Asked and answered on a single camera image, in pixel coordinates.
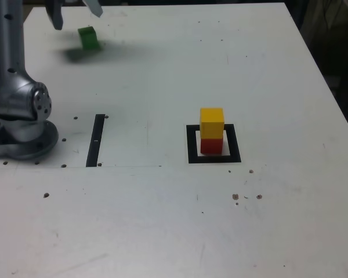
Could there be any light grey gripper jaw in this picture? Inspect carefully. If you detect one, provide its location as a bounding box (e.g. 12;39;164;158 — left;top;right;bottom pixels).
83;0;104;19

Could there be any black tape strip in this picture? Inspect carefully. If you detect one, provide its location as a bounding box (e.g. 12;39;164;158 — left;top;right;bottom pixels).
85;114;106;168

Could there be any green cube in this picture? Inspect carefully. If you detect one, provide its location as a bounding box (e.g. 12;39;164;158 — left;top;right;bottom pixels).
77;26;102;50

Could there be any black tape square outline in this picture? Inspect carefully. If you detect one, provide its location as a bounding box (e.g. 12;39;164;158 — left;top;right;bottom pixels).
186;123;242;164

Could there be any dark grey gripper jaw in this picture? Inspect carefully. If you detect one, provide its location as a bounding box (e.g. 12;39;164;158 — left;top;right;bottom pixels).
46;0;64;31

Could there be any yellow cube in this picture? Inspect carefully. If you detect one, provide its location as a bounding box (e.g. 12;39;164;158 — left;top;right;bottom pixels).
200;107;224;140

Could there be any red cube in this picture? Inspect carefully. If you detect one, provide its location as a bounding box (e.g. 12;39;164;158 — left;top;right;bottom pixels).
200;137;223;155

